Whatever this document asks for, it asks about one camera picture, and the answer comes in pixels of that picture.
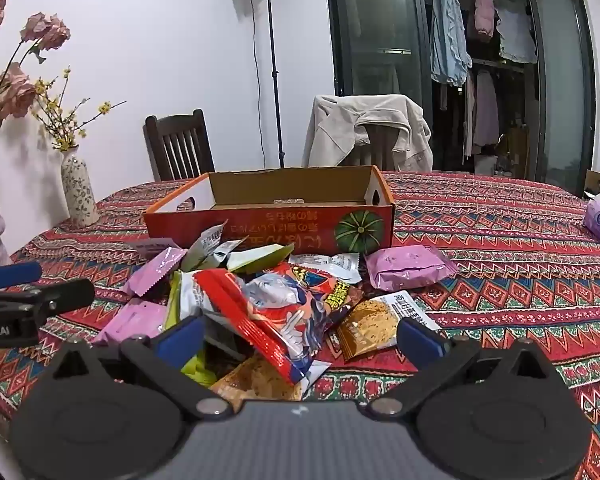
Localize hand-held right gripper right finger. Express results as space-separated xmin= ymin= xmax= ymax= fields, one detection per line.
xmin=369 ymin=317 xmax=556 ymax=417

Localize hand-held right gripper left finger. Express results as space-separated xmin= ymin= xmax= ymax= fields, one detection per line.
xmin=42 ymin=316 xmax=233 ymax=422

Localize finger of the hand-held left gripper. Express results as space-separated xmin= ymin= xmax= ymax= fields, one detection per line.
xmin=0 ymin=261 xmax=43 ymax=291
xmin=0 ymin=278 xmax=96 ymax=321

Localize lime green snack packet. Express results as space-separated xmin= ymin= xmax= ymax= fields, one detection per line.
xmin=164 ymin=270 xmax=220 ymax=387

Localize orange white snack bag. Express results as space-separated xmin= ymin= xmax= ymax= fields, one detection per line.
xmin=337 ymin=290 xmax=443 ymax=362

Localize pink snack packet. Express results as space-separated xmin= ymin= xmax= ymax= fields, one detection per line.
xmin=365 ymin=246 xmax=460 ymax=292
xmin=120 ymin=247 xmax=188 ymax=298
xmin=92 ymin=299 xmax=168 ymax=346

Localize orange chip bag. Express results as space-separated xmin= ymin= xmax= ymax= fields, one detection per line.
xmin=210 ymin=352 xmax=301 ymax=402

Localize white green snack packet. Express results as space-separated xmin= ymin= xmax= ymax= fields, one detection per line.
xmin=225 ymin=242 xmax=296 ymax=276
xmin=181 ymin=221 xmax=229 ymax=272

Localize red cartoon snack bag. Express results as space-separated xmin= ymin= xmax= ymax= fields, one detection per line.
xmin=195 ymin=262 xmax=366 ymax=386

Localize orange cardboard box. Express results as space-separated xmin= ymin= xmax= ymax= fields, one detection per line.
xmin=144 ymin=165 xmax=396 ymax=257

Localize grey purple snack packet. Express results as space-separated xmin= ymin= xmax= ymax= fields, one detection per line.
xmin=129 ymin=237 xmax=179 ymax=261

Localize red patterned tablecloth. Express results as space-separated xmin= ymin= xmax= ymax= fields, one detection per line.
xmin=0 ymin=170 xmax=600 ymax=480

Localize floral ceramic vase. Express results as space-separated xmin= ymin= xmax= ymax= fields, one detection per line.
xmin=61 ymin=145 xmax=101 ymax=228

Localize yellow flower branches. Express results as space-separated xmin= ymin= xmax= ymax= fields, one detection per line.
xmin=32 ymin=67 xmax=128 ymax=152

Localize pink artificial roses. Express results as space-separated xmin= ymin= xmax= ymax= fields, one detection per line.
xmin=0 ymin=0 xmax=72 ymax=157

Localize dark wooden chair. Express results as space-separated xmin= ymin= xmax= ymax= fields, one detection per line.
xmin=144 ymin=109 xmax=216 ymax=182

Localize wooden chair under jacket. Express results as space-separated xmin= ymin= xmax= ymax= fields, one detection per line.
xmin=365 ymin=124 xmax=398 ymax=170

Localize beige jacket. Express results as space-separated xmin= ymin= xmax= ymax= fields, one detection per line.
xmin=302 ymin=94 xmax=433 ymax=172

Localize lavender hanging garment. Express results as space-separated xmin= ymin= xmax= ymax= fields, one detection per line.
xmin=472 ymin=70 xmax=501 ymax=156

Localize light blue denim shirt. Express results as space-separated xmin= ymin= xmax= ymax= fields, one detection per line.
xmin=430 ymin=0 xmax=473 ymax=87

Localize sliding glass door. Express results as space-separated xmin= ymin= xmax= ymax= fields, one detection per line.
xmin=325 ymin=0 xmax=597 ymax=196

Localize pale blue hanging shirt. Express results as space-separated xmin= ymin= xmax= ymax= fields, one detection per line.
xmin=495 ymin=5 xmax=538 ymax=64

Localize studio light on stand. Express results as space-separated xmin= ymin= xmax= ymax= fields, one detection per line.
xmin=242 ymin=0 xmax=287 ymax=169

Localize pink hanging jacket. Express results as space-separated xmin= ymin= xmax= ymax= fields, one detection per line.
xmin=475 ymin=0 xmax=497 ymax=42

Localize black light cable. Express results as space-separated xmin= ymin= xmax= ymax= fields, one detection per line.
xmin=251 ymin=0 xmax=263 ymax=111

